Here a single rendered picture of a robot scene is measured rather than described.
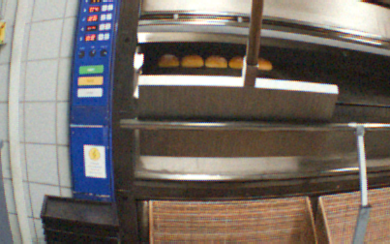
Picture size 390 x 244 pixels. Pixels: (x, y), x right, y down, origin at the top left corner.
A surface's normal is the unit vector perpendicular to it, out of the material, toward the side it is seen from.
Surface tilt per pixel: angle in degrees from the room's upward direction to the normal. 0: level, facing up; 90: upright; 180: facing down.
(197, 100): 139
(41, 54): 90
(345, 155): 70
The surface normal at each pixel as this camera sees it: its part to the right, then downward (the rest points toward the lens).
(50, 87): 0.04, 0.16
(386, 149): 0.04, -0.18
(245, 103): 0.00, 0.85
